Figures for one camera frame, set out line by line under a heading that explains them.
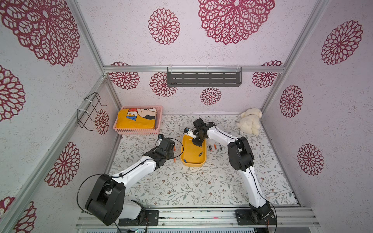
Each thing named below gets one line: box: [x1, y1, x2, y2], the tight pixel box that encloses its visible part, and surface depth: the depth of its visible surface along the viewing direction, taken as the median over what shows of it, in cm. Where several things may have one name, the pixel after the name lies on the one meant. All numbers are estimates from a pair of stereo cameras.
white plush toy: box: [236, 108, 263, 136], surface depth 108 cm
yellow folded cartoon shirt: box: [115, 107, 157, 129], surface depth 111 cm
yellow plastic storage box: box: [180, 133, 207, 168], surface depth 99 cm
